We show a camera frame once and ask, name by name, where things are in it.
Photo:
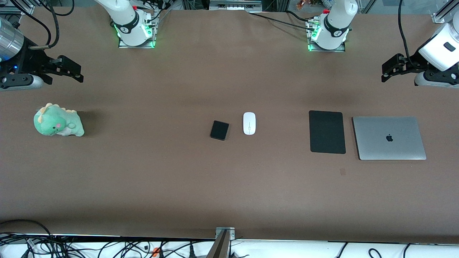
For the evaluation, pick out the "silver apple laptop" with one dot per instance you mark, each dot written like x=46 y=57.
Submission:
x=389 y=138

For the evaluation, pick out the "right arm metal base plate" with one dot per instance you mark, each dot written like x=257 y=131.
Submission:
x=151 y=34

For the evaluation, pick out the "aluminium frame profile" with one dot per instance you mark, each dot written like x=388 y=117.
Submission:
x=18 y=6
x=444 y=12

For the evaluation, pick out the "green dinosaur plush toy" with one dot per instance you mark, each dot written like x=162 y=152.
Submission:
x=57 y=122

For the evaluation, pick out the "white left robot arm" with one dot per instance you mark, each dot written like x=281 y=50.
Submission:
x=334 y=29

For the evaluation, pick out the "grey metal box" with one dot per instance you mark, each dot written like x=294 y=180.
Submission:
x=235 y=4

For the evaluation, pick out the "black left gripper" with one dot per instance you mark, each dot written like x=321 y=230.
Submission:
x=411 y=63

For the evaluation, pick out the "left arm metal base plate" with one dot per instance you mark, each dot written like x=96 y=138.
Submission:
x=311 y=46

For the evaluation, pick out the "black mouse pad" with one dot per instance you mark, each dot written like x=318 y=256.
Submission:
x=327 y=132

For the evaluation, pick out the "white computer mouse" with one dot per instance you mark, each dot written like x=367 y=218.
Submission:
x=249 y=123

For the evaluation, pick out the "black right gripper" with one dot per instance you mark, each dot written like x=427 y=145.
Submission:
x=29 y=61

